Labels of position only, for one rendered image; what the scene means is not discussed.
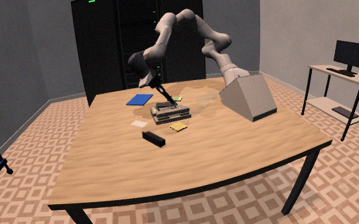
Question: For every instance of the blue flat rectangular pad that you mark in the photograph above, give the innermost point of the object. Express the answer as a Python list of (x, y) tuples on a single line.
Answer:
[(140, 99)]

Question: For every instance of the beige paper note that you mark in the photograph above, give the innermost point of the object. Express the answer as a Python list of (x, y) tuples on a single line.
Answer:
[(139, 124)]

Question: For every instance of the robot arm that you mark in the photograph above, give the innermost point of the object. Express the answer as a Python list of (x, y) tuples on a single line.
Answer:
[(140, 62)]

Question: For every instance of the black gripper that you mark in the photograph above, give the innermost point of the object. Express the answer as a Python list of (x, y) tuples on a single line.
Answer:
[(154, 83)]

